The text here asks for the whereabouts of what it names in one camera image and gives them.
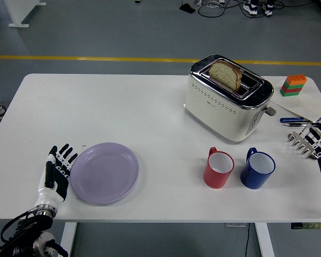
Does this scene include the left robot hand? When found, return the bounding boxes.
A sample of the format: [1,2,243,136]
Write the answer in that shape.
[34,143,79,208]

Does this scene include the purple plastic plate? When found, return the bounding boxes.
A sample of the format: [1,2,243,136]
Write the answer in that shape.
[70,142,140,206]

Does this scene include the brown bread slice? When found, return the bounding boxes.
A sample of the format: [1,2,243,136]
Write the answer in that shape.
[208,60,243,93]

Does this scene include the metal toast rack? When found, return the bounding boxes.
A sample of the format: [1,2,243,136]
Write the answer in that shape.
[287,125,319,161]

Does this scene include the black pen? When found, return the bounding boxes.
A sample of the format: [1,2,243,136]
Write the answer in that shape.
[282,122,321,128]

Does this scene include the white table leg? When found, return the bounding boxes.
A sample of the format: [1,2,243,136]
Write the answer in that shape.
[57,222,78,257]
[254,222,275,257]

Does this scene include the blue pen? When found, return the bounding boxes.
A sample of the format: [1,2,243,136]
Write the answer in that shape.
[279,116,321,124]

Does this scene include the white paper sheets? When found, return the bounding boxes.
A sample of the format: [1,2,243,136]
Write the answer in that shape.
[271,77,321,124]

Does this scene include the black table control panel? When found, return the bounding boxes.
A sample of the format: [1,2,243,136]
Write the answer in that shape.
[291,222,321,230]

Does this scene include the blue enamel mug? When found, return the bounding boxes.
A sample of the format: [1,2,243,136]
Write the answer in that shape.
[240,147,276,190]

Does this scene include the orange green red brick stack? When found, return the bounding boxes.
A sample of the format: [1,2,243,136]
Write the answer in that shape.
[279,74,308,97]

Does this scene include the red enamel mug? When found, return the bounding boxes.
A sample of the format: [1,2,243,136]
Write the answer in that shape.
[203,146,235,190]

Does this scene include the cream chrome toaster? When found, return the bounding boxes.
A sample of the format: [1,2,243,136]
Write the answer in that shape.
[184,54,277,145]

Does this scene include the white black sneaker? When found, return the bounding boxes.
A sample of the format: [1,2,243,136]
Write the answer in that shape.
[242,0,259,17]
[262,0,275,17]

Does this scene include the white furniture base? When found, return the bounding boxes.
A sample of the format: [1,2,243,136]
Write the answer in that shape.
[4,0,47,28]

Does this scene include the black foot pedal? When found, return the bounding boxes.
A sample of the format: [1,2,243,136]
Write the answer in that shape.
[179,3,196,13]

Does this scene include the thin black hanging cable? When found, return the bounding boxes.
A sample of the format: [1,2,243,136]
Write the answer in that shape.
[243,222,251,257]

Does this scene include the black floor cable tangle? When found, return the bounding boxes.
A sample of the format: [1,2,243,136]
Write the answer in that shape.
[197,0,321,19]

